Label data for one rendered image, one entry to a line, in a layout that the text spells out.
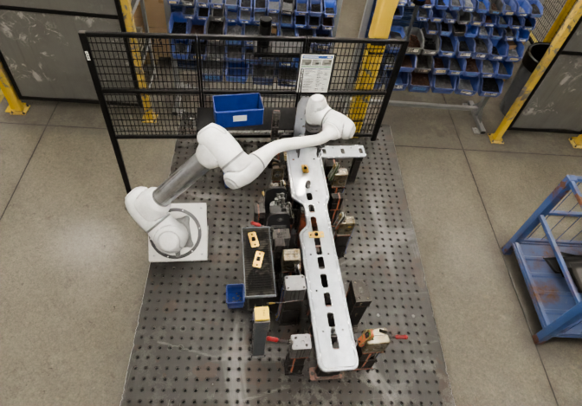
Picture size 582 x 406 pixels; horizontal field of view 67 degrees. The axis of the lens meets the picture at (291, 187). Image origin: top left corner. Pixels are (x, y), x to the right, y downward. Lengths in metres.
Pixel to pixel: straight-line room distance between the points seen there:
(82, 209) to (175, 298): 1.59
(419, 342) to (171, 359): 1.30
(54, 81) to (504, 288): 4.17
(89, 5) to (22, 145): 1.42
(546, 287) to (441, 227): 0.88
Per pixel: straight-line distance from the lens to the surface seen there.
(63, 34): 4.16
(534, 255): 3.98
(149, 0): 4.79
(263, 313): 1.96
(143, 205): 2.32
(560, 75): 4.72
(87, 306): 3.42
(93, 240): 3.68
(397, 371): 2.49
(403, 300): 2.65
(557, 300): 3.85
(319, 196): 2.54
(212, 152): 1.98
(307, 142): 2.15
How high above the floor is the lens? 2.96
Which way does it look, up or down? 50 degrees down
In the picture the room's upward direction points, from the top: 9 degrees clockwise
